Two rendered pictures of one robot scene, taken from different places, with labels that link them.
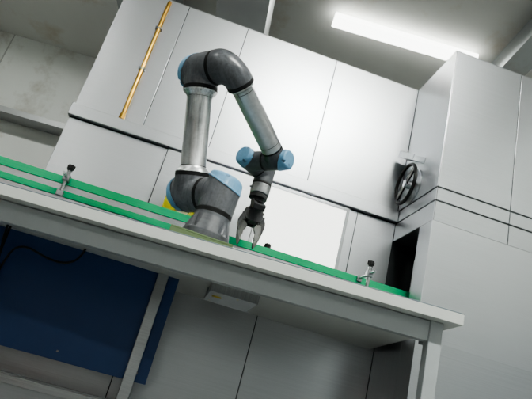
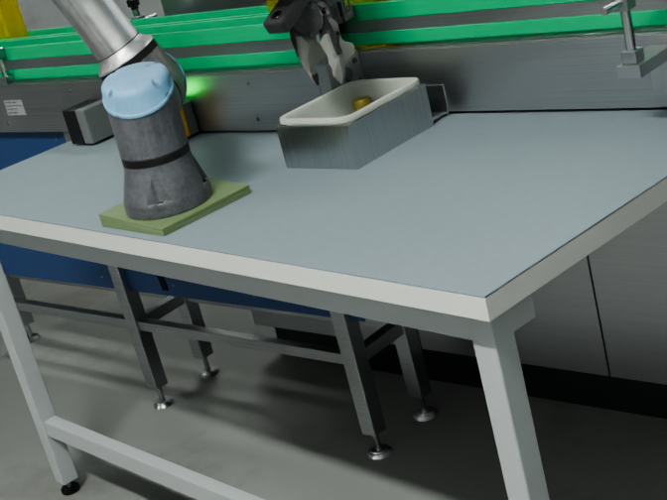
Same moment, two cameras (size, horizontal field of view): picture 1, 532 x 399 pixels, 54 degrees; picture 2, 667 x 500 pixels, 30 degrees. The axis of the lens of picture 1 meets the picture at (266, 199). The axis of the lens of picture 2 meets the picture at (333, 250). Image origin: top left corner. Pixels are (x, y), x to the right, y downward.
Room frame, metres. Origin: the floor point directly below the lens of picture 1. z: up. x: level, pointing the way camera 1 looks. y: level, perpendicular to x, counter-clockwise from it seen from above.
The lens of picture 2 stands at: (0.51, -1.64, 1.34)
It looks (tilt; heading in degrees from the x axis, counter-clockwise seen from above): 20 degrees down; 53
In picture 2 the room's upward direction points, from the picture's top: 15 degrees counter-clockwise
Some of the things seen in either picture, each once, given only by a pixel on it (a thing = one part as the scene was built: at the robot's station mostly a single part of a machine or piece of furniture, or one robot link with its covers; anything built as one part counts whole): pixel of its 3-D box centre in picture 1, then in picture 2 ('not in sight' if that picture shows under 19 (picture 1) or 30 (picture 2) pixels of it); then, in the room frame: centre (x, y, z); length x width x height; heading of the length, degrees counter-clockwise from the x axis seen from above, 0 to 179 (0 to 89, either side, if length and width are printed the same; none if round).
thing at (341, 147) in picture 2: not in sight; (365, 120); (1.91, 0.03, 0.79); 0.27 x 0.17 x 0.08; 7
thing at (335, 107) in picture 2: not in sight; (354, 121); (1.88, 0.03, 0.80); 0.22 x 0.17 x 0.09; 7
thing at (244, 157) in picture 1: (253, 161); not in sight; (1.77, 0.08, 1.19); 0.11 x 0.11 x 0.08; 50
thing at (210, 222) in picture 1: (208, 227); (162, 175); (1.54, 0.15, 0.82); 0.15 x 0.15 x 0.10
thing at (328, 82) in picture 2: not in sight; (341, 74); (1.98, 0.16, 0.85); 0.09 x 0.04 x 0.07; 7
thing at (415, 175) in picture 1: (408, 184); not in sight; (2.21, -0.64, 1.49); 0.21 x 0.05 x 0.21; 7
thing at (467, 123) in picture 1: (489, 169); not in sight; (2.20, -1.02, 1.69); 0.70 x 0.37 x 0.89; 97
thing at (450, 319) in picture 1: (199, 292); (430, 95); (2.20, 0.17, 0.73); 1.58 x 1.52 x 0.04; 91
